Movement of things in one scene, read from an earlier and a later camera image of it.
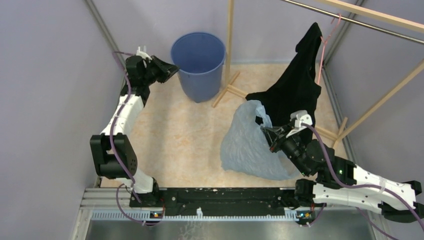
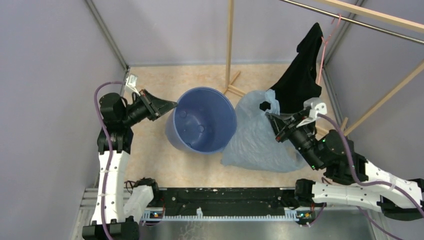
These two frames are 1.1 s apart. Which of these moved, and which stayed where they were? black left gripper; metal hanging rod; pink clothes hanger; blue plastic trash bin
Moved: black left gripper; blue plastic trash bin
Stayed: pink clothes hanger; metal hanging rod
